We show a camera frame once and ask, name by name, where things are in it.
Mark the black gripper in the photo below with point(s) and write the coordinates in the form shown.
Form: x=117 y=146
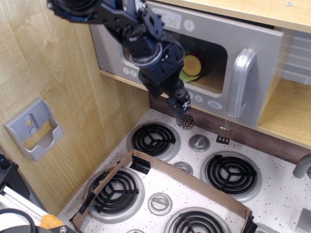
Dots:
x=162 y=76

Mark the grey toy microwave door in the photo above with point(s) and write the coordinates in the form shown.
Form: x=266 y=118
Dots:
x=238 y=60

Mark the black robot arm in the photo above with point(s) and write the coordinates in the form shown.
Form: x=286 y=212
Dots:
x=157 y=54

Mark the back grey stove knob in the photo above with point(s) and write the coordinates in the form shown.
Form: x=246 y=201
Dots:
x=199 y=143

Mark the back left black burner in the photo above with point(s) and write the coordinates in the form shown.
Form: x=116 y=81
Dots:
x=155 y=139

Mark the black burner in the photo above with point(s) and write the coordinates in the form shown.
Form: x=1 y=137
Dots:
x=155 y=139
x=120 y=199
x=232 y=173
x=196 y=220

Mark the red yellow toy fruit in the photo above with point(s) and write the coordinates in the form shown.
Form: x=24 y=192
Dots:
x=194 y=66

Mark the brown cardboard barrier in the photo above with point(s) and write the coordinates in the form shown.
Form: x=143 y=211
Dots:
x=185 y=191

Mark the black tape piece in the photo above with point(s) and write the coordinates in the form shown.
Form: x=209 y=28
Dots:
x=140 y=165

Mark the back right black burner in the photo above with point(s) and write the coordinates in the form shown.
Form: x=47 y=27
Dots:
x=232 y=173

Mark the front grey stove knob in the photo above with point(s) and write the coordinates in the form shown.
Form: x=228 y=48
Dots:
x=160 y=204

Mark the wooden shelf cabinet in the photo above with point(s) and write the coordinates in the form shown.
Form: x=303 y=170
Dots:
x=287 y=115

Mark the front left black burner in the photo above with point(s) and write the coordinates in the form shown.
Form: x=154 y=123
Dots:
x=120 y=199

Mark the front right black burner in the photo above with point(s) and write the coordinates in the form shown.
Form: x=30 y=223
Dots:
x=196 y=220

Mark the grey faucet pipe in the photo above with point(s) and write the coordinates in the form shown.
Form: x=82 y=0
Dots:
x=303 y=167

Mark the black device at left edge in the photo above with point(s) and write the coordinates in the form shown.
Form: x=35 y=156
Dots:
x=10 y=176

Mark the small metal hanging bracket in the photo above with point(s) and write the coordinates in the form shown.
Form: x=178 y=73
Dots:
x=224 y=134

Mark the grey wall holder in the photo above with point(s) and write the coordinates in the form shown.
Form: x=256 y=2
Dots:
x=28 y=122

